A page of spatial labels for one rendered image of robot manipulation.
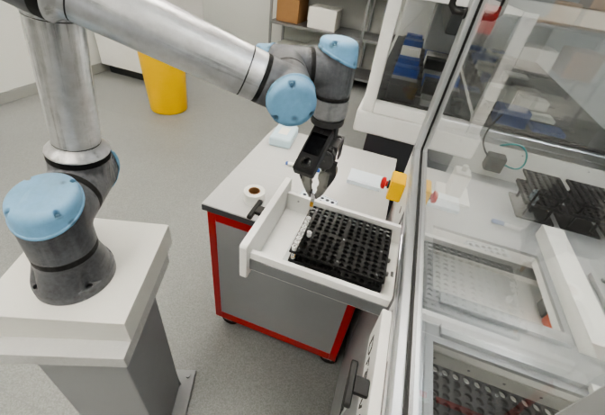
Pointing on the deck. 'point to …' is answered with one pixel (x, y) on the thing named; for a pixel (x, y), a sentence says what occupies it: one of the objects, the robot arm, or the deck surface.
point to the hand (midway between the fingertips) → (312, 194)
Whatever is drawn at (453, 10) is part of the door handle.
